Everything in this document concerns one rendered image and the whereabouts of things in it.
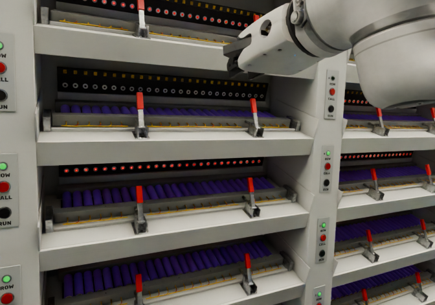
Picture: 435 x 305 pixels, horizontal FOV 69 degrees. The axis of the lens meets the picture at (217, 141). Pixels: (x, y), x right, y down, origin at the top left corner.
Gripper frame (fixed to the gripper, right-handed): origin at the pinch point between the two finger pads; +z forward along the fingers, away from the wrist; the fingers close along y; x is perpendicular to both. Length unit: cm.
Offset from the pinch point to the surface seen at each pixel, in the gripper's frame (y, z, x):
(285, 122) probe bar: 26.6, 25.0, -4.4
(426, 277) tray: 96, 37, -60
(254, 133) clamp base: 13.5, 20.1, -7.9
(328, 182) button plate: 35.6, 20.8, -20.6
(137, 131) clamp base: -13.2, 19.6, -7.8
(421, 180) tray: 84, 28, -23
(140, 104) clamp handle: -12.3, 20.6, -2.3
